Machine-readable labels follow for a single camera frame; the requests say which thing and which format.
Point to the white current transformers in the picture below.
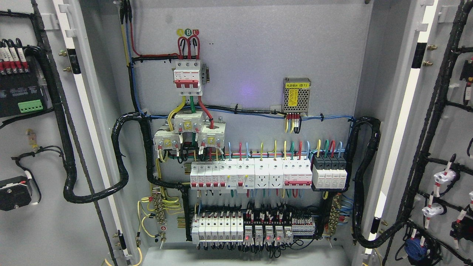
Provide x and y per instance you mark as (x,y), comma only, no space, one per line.
(193,127)

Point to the white socket breaker row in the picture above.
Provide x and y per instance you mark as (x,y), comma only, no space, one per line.
(252,173)

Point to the metal mesh power supply module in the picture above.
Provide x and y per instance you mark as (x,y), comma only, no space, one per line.
(296,95)

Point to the red main circuit breaker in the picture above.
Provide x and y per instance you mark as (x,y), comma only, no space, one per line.
(188,77)

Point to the white lower breaker row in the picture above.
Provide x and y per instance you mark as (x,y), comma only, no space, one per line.
(218,228)

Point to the relay and terminal row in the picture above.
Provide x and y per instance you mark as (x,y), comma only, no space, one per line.
(283,225)

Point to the black surge protector block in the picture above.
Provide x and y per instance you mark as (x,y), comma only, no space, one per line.
(329,174)

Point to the black digital power meter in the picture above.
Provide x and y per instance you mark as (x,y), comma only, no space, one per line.
(23,93)

